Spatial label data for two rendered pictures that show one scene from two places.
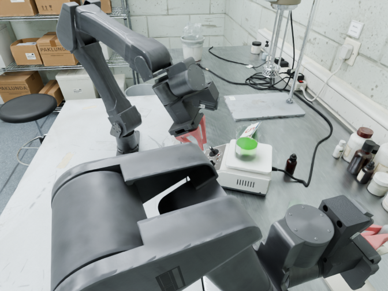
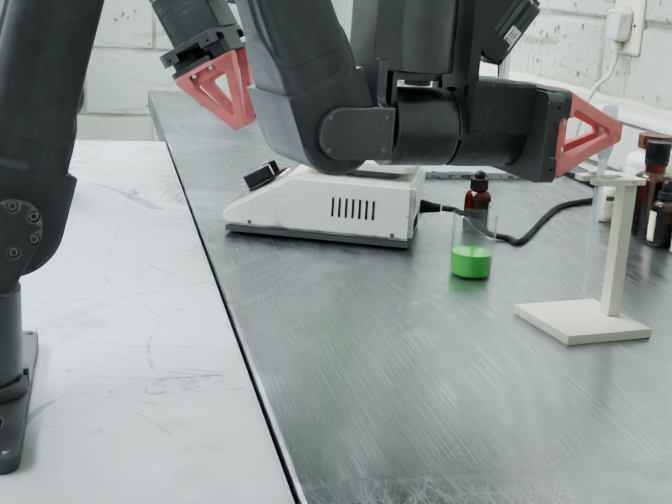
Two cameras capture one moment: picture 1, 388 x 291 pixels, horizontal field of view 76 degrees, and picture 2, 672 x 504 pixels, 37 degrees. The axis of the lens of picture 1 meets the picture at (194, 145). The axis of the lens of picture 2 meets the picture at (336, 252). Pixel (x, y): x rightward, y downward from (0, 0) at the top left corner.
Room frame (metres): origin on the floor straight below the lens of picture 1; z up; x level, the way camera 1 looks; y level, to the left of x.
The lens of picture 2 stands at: (-0.54, -0.02, 1.17)
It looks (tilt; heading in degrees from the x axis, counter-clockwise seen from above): 15 degrees down; 354
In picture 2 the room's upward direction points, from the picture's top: 3 degrees clockwise
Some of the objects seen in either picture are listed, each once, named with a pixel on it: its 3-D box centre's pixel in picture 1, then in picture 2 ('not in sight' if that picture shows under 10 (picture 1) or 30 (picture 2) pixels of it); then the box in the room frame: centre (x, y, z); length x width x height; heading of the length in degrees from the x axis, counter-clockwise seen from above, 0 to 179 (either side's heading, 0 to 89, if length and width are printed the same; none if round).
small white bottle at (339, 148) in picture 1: (339, 149); (607, 196); (0.62, -0.46, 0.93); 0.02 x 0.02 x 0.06
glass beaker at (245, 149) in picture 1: (246, 144); not in sight; (0.52, -0.14, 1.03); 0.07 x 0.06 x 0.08; 166
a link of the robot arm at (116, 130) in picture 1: (125, 123); not in sight; (0.65, 0.21, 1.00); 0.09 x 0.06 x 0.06; 147
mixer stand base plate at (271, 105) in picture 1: (262, 104); (420, 161); (0.96, -0.29, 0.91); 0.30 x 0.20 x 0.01; 98
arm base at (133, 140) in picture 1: (126, 140); not in sight; (0.65, 0.22, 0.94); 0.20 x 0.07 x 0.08; 8
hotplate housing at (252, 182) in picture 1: (238, 165); (337, 194); (0.53, -0.13, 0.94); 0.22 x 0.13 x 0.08; 75
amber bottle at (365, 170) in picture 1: (366, 171); (664, 212); (0.51, -0.49, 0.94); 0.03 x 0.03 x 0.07
